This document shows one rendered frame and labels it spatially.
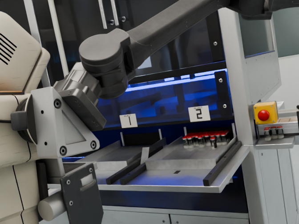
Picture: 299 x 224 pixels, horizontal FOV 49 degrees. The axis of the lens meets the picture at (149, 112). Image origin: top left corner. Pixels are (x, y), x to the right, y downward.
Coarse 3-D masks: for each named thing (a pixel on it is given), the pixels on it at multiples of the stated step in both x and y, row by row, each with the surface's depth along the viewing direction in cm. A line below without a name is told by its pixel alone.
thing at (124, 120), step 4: (120, 116) 149; (124, 116) 148; (128, 116) 147; (132, 116) 146; (124, 120) 149; (128, 120) 148; (132, 120) 147; (136, 120) 146; (124, 124) 149; (128, 124) 148; (132, 124) 147; (136, 124) 146
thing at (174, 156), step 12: (180, 144) 143; (228, 144) 117; (156, 156) 123; (168, 156) 128; (180, 156) 125; (192, 156) 122; (204, 156) 119; (216, 156) 105; (156, 168) 115; (168, 168) 113; (180, 168) 110; (192, 168) 108; (204, 168) 106
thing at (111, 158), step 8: (112, 144) 157; (120, 144) 162; (152, 144) 139; (160, 144) 145; (96, 152) 146; (104, 152) 151; (112, 152) 153; (120, 152) 150; (128, 152) 147; (136, 152) 144; (80, 160) 136; (88, 160) 141; (96, 160) 143; (104, 160) 140; (112, 160) 138; (120, 160) 136; (128, 160) 122; (104, 168) 126; (112, 168) 124; (120, 168) 122
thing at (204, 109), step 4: (188, 108) 133; (192, 108) 132; (196, 108) 131; (200, 108) 130; (204, 108) 130; (208, 108) 129; (192, 112) 132; (196, 112) 132; (204, 112) 130; (208, 112) 129; (192, 116) 133; (196, 116) 132; (200, 116) 131; (204, 116) 130; (208, 116) 129; (192, 120) 133; (196, 120) 132; (200, 120) 131; (204, 120) 131
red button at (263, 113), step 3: (261, 111) 116; (264, 111) 116; (267, 111) 116; (258, 114) 117; (261, 114) 116; (264, 114) 116; (267, 114) 116; (258, 117) 118; (261, 117) 117; (264, 117) 116; (267, 117) 116; (264, 120) 117
